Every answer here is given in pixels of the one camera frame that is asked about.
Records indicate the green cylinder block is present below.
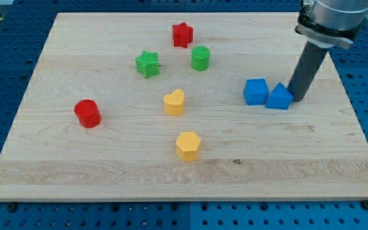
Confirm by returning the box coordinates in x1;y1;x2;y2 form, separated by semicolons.
191;46;210;71

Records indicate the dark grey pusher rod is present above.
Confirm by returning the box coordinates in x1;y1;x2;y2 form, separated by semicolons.
287;42;328;102

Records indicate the yellow hexagon block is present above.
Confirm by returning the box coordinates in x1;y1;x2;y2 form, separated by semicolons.
176;131;201;162

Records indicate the yellow heart block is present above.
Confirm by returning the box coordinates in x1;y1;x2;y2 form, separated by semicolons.
163;89;185;116

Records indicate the blue cube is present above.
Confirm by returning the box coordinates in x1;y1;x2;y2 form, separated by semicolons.
243;79;269;105

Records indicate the red star block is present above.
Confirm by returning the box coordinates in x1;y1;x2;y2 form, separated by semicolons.
172;22;194;48

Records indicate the green star block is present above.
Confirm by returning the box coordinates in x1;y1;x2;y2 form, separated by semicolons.
135;50;160;79

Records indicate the red cylinder block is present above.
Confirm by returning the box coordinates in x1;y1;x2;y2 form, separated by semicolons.
74;99;102;128

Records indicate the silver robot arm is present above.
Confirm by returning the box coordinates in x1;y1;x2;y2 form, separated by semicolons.
295;0;368;49

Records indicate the light wooden board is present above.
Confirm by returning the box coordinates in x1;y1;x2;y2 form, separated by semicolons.
0;13;368;202

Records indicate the blue triangle block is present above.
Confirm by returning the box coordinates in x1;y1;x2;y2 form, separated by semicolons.
265;82;293;110

